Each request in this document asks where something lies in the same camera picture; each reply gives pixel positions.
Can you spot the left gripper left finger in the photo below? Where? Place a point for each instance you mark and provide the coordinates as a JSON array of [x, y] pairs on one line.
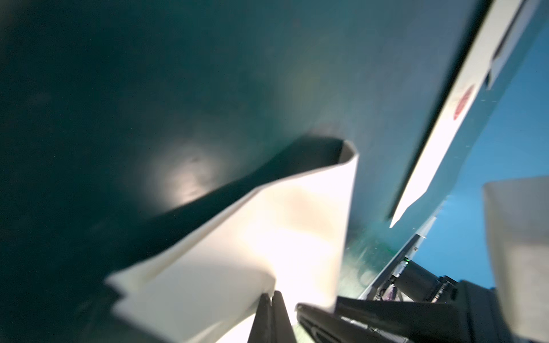
[[261, 331]]

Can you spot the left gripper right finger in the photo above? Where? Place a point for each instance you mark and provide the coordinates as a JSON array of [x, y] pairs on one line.
[[281, 328]]

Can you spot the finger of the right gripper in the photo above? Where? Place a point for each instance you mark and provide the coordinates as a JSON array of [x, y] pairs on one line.
[[472, 314]]

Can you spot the cream paper sheet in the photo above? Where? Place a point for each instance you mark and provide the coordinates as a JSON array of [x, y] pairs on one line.
[[287, 235]]

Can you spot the yellow envelope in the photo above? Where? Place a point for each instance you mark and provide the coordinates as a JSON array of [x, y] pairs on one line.
[[471, 76]]

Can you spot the grey envelope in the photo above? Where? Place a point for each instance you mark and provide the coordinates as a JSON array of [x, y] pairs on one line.
[[520, 23]]

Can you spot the aluminium rail base frame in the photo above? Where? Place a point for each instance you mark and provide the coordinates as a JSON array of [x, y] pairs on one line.
[[378, 287]]

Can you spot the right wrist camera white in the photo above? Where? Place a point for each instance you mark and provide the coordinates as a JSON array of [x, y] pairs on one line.
[[516, 220]]

